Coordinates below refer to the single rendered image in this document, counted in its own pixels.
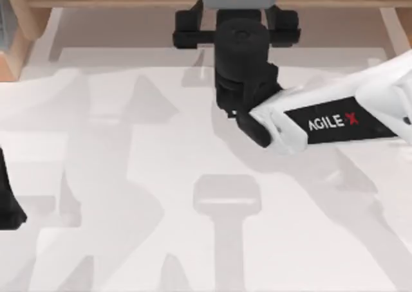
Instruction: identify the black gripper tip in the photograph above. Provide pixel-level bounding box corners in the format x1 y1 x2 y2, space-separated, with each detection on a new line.
0 146 28 232

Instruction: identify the grey panel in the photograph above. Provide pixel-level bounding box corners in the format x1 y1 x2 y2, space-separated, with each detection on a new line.
0 0 17 52

